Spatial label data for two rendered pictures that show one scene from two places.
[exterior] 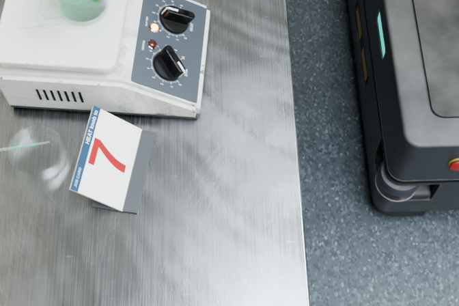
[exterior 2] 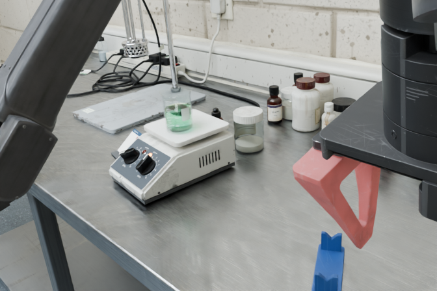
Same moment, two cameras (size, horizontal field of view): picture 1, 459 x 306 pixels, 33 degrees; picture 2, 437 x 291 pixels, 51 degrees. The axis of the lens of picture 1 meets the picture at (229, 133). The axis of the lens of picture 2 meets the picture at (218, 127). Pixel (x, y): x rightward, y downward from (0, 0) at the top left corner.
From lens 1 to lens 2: 1.16 m
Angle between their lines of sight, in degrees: 89
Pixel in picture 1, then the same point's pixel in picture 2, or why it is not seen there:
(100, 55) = (152, 125)
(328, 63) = not seen: outside the picture
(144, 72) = (136, 145)
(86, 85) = not seen: hidden behind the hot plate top
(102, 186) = (127, 142)
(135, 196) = (116, 154)
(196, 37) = (133, 177)
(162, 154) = not seen: hidden behind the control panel
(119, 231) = (113, 149)
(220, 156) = (90, 178)
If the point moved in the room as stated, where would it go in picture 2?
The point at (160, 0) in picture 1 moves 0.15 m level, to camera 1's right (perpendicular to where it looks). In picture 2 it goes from (159, 163) to (77, 199)
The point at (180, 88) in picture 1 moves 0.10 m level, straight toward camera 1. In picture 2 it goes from (120, 160) to (88, 147)
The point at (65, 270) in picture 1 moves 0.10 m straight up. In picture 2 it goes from (123, 137) to (116, 95)
